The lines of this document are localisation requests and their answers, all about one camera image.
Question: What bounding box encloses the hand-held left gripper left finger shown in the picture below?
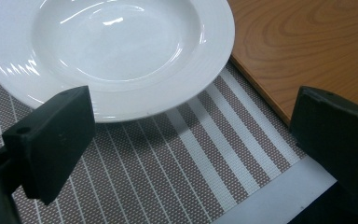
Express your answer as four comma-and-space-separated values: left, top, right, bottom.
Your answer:
0, 85, 97, 206

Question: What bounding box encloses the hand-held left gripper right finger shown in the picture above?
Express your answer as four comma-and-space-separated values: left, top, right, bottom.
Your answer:
289, 85, 358, 200

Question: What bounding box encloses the white deep plate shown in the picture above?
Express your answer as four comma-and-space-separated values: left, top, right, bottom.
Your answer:
0, 0, 236, 123

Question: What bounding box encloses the wooden board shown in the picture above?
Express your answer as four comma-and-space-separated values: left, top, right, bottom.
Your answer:
227, 0, 358, 127

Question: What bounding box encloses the striped woven placemat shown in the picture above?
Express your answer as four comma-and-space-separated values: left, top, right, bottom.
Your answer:
0, 0, 337, 224

